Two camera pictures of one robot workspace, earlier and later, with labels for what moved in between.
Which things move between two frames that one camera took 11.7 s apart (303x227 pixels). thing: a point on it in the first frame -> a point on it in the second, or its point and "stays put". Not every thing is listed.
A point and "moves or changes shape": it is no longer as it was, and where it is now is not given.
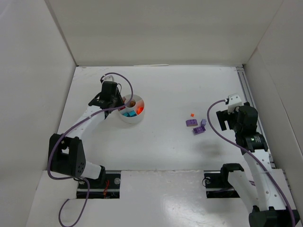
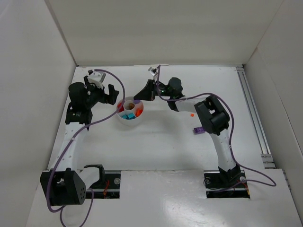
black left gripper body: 118,100 -> 102,95
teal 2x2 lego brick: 132,113 moves or changes shape
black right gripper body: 222,119 -> 153,89
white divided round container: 134,112 stays put
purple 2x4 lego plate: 199,129 stays put
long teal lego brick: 128,114 moves or changes shape
